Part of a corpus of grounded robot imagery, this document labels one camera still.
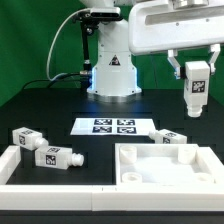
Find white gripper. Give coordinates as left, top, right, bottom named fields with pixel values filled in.
left=129, top=0, right=224, bottom=79

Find white square table top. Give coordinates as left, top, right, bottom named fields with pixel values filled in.
left=115, top=143, right=224, bottom=185

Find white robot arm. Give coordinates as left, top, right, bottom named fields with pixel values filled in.
left=80, top=0, right=224, bottom=105

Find white sheet with tags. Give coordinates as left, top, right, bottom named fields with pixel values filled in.
left=70, top=118, right=155, bottom=136

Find black camera on stand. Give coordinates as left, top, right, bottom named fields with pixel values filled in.
left=72, top=7, right=123, bottom=71

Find grey cable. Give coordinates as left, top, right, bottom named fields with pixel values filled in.
left=46, top=8, right=88, bottom=82

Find black cables at base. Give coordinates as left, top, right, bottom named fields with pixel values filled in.
left=21, top=71, right=93, bottom=91

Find white U-shaped fence wall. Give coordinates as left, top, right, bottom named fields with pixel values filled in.
left=0, top=145, right=224, bottom=212

